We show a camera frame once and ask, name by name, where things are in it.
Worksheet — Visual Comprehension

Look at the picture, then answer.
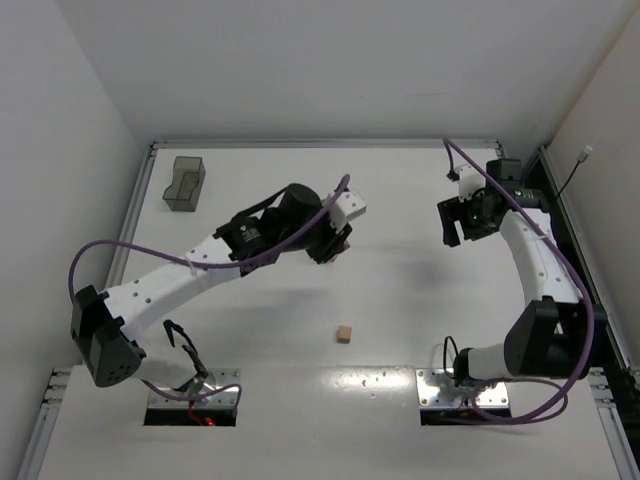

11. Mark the small wood cube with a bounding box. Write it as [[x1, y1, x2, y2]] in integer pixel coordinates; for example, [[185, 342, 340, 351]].
[[336, 325, 352, 344]]

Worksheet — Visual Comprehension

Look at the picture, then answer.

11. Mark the grey translucent plastic bin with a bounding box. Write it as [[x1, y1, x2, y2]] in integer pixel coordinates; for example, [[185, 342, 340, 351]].
[[162, 156, 206, 213]]

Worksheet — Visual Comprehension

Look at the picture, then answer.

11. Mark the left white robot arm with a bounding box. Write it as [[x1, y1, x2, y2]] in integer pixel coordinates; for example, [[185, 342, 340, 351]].
[[71, 179, 366, 399]]

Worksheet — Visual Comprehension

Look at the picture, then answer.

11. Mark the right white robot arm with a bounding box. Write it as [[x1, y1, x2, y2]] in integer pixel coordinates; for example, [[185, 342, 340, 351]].
[[437, 159, 607, 388]]

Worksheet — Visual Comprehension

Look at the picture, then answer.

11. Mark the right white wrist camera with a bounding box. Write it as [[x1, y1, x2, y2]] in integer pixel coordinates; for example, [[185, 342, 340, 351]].
[[447, 164, 485, 203]]

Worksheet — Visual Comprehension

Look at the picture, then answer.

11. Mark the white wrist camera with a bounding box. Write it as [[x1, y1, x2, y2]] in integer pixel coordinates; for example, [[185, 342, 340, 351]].
[[447, 164, 485, 203], [328, 190, 367, 233]]

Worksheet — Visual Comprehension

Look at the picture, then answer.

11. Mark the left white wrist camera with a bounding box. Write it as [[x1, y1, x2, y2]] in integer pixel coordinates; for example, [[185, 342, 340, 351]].
[[328, 190, 367, 233]]

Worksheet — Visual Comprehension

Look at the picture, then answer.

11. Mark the black wall cable with plug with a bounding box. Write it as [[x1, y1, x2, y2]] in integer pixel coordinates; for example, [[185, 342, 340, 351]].
[[542, 145, 594, 211]]

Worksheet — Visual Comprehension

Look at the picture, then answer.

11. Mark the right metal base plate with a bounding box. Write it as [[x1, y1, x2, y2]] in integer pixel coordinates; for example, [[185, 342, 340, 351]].
[[415, 368, 510, 415]]

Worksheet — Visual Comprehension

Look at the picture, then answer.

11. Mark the metal base plate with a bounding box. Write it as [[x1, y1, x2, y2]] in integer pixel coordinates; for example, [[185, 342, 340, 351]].
[[147, 369, 242, 410], [415, 368, 510, 415]]

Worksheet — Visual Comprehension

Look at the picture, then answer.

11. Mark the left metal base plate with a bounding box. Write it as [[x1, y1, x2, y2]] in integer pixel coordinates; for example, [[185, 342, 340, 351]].
[[147, 369, 242, 410]]

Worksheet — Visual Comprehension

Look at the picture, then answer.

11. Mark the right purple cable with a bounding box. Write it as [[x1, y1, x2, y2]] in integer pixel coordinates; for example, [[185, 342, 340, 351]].
[[442, 138, 596, 425]]

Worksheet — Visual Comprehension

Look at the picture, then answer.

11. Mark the purple cable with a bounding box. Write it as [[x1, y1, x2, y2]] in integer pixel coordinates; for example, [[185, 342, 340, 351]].
[[442, 138, 596, 425], [67, 173, 351, 406]]

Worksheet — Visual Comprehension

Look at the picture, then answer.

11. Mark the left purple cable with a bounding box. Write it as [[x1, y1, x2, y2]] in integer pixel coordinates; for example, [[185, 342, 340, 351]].
[[67, 173, 351, 406]]

